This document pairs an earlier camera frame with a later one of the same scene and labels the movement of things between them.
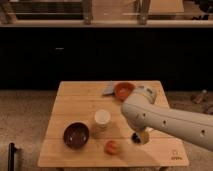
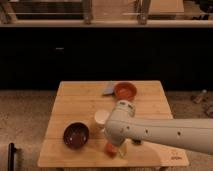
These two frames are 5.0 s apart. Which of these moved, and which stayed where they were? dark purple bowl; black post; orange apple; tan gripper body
Moved: tan gripper body
Stayed: orange apple; black post; dark purple bowl
